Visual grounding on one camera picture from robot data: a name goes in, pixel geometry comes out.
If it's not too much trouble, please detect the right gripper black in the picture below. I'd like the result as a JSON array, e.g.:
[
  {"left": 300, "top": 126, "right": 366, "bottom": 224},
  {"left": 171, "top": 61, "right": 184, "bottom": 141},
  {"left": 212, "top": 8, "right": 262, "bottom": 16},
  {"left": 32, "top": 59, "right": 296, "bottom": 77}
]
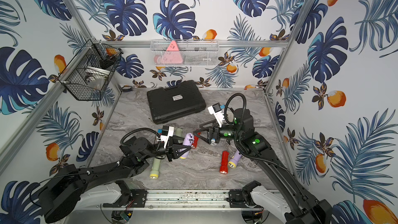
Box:
[{"left": 194, "top": 118, "right": 244, "bottom": 147}]

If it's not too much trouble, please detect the red flashlight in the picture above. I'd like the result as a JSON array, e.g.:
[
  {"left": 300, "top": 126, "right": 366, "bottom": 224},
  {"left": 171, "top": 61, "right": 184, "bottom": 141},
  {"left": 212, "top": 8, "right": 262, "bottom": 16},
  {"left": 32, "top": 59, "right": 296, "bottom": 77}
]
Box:
[
  {"left": 219, "top": 151, "right": 229, "bottom": 174},
  {"left": 191, "top": 136, "right": 199, "bottom": 149}
]

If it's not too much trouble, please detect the purple flashlight front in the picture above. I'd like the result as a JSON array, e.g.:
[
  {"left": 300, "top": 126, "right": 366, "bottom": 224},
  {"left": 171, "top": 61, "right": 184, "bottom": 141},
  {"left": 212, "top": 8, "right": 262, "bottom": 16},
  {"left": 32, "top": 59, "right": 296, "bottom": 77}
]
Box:
[{"left": 180, "top": 133, "right": 194, "bottom": 159}]

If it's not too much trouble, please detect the purple flashlight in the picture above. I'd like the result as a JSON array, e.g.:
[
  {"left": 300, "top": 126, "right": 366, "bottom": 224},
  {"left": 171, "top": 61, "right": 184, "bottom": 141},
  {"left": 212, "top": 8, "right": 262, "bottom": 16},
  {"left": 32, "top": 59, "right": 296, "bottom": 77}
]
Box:
[
  {"left": 228, "top": 150, "right": 242, "bottom": 169},
  {"left": 180, "top": 133, "right": 194, "bottom": 159}
]

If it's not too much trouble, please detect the green flashlight front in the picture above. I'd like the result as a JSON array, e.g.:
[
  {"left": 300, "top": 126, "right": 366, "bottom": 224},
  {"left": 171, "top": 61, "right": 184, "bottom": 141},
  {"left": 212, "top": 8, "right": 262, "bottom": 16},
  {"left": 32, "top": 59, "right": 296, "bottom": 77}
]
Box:
[{"left": 149, "top": 158, "right": 161, "bottom": 179}]

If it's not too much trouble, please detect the green flashlight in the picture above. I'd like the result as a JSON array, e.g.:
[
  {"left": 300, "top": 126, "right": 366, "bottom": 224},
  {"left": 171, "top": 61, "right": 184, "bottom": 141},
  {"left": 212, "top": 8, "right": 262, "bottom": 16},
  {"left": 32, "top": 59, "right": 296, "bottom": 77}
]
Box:
[
  {"left": 149, "top": 158, "right": 161, "bottom": 179},
  {"left": 175, "top": 128, "right": 183, "bottom": 138}
]

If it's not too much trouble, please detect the red flashlight front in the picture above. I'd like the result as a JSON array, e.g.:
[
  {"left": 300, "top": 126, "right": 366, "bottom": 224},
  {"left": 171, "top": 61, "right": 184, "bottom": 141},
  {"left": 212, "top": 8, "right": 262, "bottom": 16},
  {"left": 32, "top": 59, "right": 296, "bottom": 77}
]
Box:
[{"left": 219, "top": 151, "right": 229, "bottom": 174}]

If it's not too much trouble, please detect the green flashlight back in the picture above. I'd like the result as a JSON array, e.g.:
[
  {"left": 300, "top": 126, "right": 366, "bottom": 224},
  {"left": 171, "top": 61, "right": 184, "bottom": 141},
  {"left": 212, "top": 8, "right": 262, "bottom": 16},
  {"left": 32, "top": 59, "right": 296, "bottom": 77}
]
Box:
[{"left": 175, "top": 128, "right": 183, "bottom": 138}]

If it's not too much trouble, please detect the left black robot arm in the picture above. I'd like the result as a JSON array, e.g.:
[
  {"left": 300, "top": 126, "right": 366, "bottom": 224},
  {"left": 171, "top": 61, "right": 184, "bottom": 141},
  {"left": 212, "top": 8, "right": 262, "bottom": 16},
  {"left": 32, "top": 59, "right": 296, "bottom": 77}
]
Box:
[{"left": 34, "top": 128, "right": 192, "bottom": 224}]

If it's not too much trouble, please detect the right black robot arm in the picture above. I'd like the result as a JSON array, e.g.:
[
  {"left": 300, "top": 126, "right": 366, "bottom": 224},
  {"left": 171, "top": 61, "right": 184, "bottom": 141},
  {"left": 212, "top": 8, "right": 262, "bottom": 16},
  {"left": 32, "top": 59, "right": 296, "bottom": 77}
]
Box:
[{"left": 194, "top": 93, "right": 333, "bottom": 224}]

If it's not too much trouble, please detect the purple flashlight right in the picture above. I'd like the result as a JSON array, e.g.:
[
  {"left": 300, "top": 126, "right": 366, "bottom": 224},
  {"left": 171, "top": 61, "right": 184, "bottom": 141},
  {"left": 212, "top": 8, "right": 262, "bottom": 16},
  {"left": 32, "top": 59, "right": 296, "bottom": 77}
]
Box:
[{"left": 228, "top": 150, "right": 242, "bottom": 169}]

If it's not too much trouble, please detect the black plastic tool case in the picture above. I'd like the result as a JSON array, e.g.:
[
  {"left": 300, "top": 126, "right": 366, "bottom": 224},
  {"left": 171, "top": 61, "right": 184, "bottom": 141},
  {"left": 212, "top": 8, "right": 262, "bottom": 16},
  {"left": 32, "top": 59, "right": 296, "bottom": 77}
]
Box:
[{"left": 147, "top": 80, "right": 206, "bottom": 124}]

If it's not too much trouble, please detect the dark tape roll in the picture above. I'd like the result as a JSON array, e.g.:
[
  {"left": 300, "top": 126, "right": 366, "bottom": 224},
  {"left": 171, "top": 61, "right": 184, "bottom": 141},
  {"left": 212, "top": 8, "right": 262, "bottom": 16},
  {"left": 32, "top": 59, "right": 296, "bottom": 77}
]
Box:
[{"left": 121, "top": 85, "right": 133, "bottom": 92}]

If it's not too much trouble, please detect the pink triangle item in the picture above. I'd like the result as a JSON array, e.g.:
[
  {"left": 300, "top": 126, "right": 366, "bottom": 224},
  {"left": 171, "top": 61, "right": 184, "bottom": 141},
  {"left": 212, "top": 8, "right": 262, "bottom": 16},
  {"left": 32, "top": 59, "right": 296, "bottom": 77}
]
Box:
[{"left": 158, "top": 40, "right": 183, "bottom": 65}]

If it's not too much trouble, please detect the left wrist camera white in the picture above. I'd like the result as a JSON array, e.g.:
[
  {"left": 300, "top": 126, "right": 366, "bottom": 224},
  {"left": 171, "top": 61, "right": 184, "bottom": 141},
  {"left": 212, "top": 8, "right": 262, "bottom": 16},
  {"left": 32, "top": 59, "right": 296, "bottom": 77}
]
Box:
[{"left": 158, "top": 125, "right": 175, "bottom": 148}]

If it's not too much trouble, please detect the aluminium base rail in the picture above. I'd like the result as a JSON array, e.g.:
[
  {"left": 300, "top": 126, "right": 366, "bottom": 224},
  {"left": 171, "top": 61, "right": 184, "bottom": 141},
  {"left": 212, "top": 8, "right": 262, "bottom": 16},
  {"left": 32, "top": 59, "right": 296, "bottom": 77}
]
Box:
[{"left": 99, "top": 189, "right": 321, "bottom": 212}]

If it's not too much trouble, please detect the clear wall shelf basket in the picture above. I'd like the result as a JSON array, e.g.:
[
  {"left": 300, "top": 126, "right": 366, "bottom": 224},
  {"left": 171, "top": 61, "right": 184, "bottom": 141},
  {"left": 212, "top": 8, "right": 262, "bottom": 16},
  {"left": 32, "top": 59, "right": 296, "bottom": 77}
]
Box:
[{"left": 150, "top": 39, "right": 219, "bottom": 66}]

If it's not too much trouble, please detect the black wire basket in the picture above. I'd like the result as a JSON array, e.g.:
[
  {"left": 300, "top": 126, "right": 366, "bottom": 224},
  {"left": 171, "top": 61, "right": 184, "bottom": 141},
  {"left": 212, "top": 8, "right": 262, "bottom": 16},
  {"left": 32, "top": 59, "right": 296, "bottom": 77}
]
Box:
[{"left": 58, "top": 39, "right": 123, "bottom": 101}]

